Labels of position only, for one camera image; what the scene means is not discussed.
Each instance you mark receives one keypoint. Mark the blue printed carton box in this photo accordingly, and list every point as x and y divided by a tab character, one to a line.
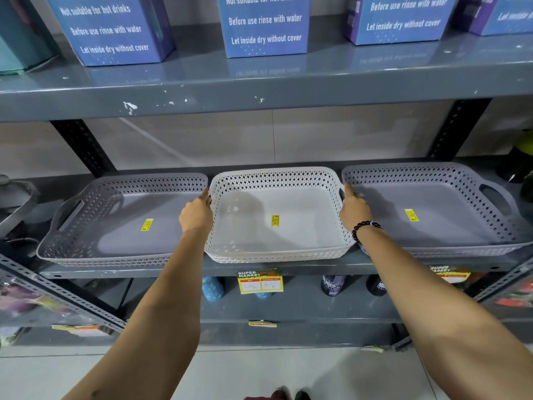
264	27
108	33

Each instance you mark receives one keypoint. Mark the person's left thumb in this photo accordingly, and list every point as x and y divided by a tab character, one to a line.
204	196

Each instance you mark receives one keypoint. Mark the blue patterned bottle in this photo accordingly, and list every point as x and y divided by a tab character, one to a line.
263	295
213	290

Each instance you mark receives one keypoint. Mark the black bottle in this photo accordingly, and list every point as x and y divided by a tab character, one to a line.
376	286

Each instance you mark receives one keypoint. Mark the dark purple bottle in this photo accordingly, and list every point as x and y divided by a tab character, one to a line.
332	285

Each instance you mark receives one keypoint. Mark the person's right hand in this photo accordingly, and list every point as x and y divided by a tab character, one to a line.
354	212

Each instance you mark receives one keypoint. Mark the blue purple carton box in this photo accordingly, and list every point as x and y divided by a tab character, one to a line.
499	14
399	18

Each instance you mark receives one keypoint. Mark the grey metal pan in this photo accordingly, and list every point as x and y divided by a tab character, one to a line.
18	204

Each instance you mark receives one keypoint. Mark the small yellow shelf tag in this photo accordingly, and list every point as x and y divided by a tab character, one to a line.
373	349
262	324

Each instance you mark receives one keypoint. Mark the person's right forearm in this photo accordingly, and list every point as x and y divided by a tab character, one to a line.
433	316

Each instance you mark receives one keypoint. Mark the dark shoe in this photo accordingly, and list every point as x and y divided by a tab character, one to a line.
281	394
302	396

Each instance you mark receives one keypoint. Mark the person's right thumb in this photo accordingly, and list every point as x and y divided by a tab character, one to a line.
347	192

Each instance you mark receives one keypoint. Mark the yellow sticker label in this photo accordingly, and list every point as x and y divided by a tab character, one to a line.
275	220
412	215
147	225

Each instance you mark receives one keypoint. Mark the red packaged goods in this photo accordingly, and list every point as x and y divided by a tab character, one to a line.
514	297

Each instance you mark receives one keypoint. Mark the white perforated plastic tray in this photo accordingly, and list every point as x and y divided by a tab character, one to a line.
275	241

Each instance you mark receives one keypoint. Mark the grey perforated plastic tray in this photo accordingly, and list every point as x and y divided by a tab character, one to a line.
125	241
449	229

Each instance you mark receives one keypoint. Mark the grey metal shelf unit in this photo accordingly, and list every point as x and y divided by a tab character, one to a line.
250	91

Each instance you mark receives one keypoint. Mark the yellow red shelf price tag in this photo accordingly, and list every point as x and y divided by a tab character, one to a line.
79	330
449	274
260	282

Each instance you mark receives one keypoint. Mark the dark bottle with green lid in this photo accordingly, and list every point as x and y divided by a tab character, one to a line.
516	162

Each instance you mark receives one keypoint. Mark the colourful packaged goods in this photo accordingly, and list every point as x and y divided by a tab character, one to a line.
25	302

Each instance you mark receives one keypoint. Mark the teal carton box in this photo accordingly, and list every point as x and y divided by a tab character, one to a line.
21	33

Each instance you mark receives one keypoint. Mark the person's left hand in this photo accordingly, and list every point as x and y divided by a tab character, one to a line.
195	214

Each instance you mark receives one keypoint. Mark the person's left forearm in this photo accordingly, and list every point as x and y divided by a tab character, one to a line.
158	312

